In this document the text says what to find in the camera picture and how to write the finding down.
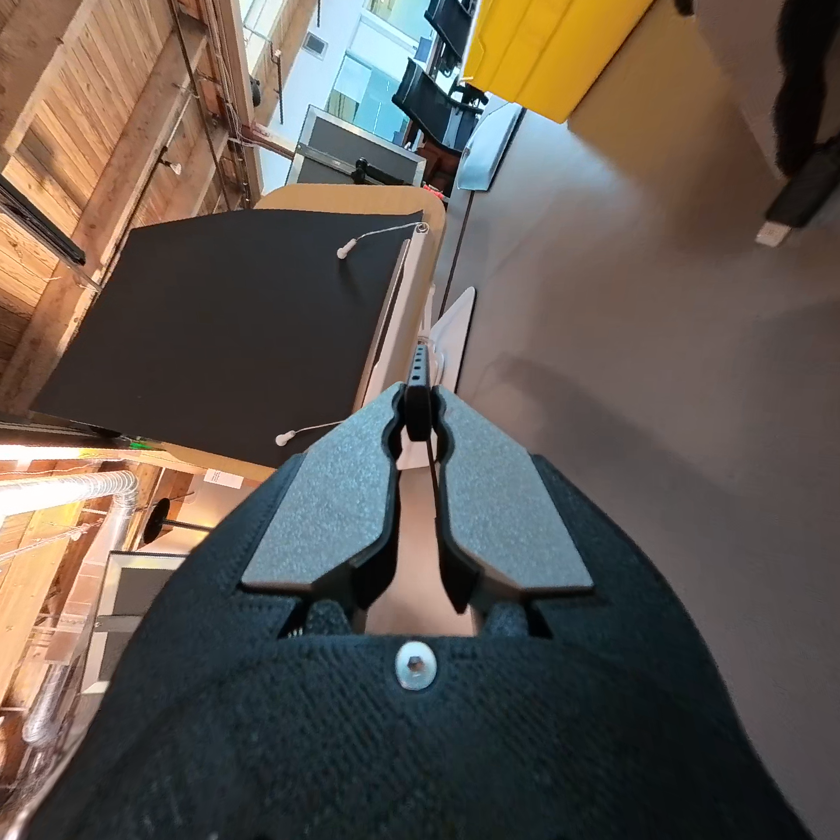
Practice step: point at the white spotlight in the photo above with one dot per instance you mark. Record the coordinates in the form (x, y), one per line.
(173, 166)

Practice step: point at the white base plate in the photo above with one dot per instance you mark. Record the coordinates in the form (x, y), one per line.
(459, 328)

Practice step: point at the dark grey usb hub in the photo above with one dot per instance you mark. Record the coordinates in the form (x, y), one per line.
(418, 394)

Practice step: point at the clear plastic bin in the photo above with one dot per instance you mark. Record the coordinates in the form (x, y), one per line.
(489, 144)

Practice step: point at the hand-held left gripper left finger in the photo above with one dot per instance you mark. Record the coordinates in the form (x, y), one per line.
(328, 499)

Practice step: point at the silver ventilation duct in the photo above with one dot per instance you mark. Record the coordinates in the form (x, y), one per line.
(118, 499)

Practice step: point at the black mat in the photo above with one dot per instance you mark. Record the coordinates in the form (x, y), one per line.
(229, 328)

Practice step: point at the metal-framed grey panel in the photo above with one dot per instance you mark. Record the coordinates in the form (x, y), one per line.
(354, 141)

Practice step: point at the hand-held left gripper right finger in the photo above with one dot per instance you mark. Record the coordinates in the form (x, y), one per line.
(512, 512)

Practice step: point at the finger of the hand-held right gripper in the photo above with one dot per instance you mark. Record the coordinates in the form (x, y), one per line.
(754, 65)

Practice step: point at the black mesh office chair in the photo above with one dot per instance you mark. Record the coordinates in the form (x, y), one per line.
(426, 98)
(453, 23)

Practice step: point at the yellow bin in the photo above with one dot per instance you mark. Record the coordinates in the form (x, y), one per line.
(544, 52)

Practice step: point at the black disc with rod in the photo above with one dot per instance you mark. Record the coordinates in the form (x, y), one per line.
(156, 520)

